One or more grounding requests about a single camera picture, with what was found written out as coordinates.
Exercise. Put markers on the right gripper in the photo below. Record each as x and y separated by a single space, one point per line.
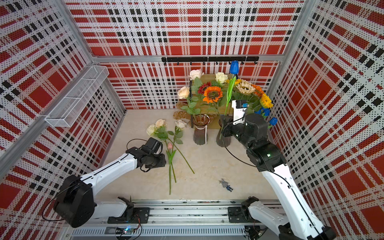
227 127

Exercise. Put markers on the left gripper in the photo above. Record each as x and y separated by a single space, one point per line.
162 162

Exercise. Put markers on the pink tulip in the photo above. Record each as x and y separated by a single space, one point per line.
170 154

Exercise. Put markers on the orange gerbera flower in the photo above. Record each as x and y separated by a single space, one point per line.
215 98
258 91

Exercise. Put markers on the small white rose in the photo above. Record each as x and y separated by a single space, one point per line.
175 138

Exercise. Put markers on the large cream sunflower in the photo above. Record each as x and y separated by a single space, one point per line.
244 91

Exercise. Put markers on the red gerbera flower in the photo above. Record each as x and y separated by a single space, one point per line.
203 88

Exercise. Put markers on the white rose flower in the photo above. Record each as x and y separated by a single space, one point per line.
221 78

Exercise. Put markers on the pale pink rose flower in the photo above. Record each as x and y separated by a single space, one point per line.
195 79

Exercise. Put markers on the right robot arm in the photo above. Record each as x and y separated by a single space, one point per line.
299 221

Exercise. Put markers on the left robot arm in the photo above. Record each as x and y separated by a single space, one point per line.
77 202

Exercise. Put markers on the dark ribbed glass vase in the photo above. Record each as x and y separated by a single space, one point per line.
221 141

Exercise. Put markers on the pink glass vase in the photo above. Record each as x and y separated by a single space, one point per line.
201 122

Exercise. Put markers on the peach rose on table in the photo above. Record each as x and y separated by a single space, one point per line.
160 123

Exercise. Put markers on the wooden two-tier shelf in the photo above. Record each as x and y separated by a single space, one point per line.
211 78

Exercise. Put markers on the green circuit board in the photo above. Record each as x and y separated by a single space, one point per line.
125 231

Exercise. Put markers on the small grey figurine keychain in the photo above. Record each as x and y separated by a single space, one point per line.
226 185

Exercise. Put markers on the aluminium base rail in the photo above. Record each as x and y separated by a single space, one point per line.
178 212

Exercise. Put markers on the black hook rail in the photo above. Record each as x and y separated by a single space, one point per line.
208 59

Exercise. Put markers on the white wire wall basket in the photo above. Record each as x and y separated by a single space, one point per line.
70 107

